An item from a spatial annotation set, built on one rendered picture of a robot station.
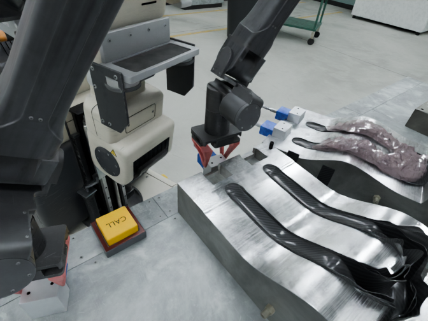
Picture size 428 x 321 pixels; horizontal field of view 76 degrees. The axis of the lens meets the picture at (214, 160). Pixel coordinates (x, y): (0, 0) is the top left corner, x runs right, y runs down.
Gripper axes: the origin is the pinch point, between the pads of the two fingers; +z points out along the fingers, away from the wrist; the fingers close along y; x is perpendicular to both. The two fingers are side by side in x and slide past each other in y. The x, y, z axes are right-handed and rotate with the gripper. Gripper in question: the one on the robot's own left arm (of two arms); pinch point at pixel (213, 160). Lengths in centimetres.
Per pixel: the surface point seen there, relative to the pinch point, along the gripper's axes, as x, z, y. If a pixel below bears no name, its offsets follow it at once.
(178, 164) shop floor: 92, 82, 33
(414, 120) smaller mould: -11, 1, 74
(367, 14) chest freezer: 338, 59, 590
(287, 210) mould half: -22.7, -3.5, 2.5
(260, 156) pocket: -6.9, -3.3, 8.6
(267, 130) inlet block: 2.8, -1.9, 19.0
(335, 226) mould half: -30.4, -5.5, 5.9
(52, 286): -15.5, -0.3, -37.6
